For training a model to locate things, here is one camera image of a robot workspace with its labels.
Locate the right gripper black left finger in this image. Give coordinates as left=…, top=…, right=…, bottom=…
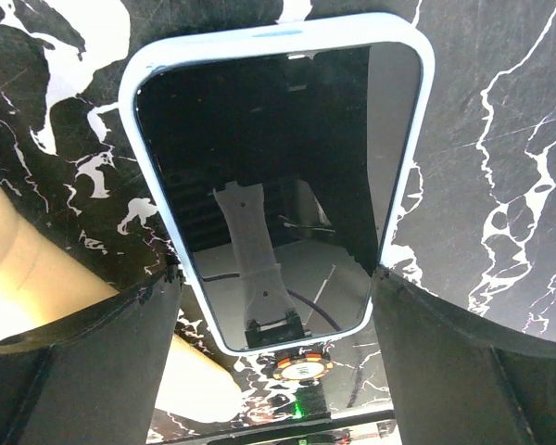
left=0, top=266, right=183, bottom=444

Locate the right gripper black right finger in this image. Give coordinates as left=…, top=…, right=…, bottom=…
left=371, top=267, right=556, bottom=444

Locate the phone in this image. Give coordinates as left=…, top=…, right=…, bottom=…
left=119, top=12, right=436, bottom=356

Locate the cream toy microphone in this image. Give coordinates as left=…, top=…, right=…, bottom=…
left=0, top=186, right=243, bottom=423

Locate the orange poker chip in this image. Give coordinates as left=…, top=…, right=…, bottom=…
left=272, top=352, right=334, bottom=382

